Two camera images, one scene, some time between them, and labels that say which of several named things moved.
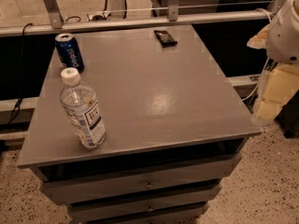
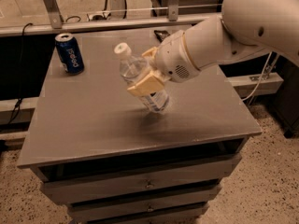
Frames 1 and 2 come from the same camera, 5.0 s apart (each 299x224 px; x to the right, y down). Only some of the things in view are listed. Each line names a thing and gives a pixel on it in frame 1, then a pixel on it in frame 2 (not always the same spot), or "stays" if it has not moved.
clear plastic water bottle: [82, 110] -> [132, 69]
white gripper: [284, 36] -> [172, 57]
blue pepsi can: [69, 51] stays
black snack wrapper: [164, 38] stays
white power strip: [105, 17] stays
